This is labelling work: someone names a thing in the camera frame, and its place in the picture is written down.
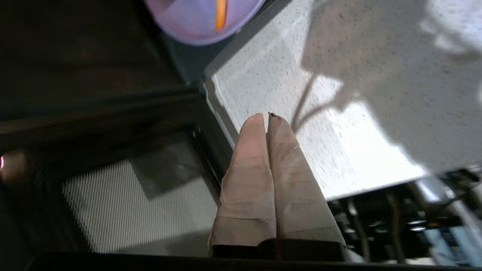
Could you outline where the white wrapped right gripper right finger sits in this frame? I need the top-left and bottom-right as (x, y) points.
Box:
(267, 112), (346, 247)

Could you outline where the purple plate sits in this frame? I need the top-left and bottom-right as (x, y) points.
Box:
(143, 0), (266, 46)

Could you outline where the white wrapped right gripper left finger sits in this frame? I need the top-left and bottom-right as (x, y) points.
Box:
(207, 113), (278, 257)

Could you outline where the orange french fry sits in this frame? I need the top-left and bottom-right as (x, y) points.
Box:
(215, 0), (229, 32)

